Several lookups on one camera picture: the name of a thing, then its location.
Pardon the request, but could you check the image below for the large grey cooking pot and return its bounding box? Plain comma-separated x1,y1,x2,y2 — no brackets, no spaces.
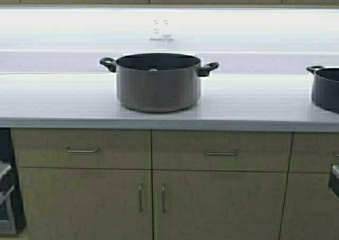
100,53,220,113

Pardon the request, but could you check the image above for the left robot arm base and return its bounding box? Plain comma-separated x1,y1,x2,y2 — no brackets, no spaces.
0,163,12,179

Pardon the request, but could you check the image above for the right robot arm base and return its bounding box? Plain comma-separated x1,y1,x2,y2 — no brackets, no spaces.
328,164,339,198

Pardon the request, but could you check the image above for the dark pot at right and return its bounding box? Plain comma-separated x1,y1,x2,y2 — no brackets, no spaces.
306,66,339,113

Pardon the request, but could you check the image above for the far right lower cabinet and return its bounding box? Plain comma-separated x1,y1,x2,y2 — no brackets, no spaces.
280,132,338,239

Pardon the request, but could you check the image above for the right wooden drawer front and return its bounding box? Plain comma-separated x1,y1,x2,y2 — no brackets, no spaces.
151,130,292,172

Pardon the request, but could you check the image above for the wooden drawer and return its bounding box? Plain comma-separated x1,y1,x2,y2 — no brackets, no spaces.
151,130,292,172
11,129,151,170

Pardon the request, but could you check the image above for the white plug adapter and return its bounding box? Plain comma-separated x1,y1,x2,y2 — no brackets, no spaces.
162,33,173,40

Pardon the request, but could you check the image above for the left wooden drawer front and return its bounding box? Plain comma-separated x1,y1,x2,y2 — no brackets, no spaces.
11,129,151,170

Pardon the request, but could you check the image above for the right drawer metal handle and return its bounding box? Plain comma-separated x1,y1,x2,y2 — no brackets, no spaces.
204,150,238,156

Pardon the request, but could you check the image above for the drawer metal handle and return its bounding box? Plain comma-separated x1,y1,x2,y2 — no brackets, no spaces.
204,150,238,156
65,147,100,154

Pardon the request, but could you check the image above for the lower left door handle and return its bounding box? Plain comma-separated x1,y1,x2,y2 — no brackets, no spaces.
138,183,144,213

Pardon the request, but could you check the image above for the door handle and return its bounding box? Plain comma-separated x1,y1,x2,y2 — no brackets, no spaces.
138,183,144,213
161,184,166,214

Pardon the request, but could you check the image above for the left drawer metal handle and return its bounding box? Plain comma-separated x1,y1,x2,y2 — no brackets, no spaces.
65,147,100,154

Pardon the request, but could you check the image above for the white wall outlet plate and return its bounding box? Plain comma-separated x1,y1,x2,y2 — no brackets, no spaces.
148,18,174,41

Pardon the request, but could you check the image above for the lower right door handle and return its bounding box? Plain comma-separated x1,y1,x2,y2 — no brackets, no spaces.
161,184,166,214

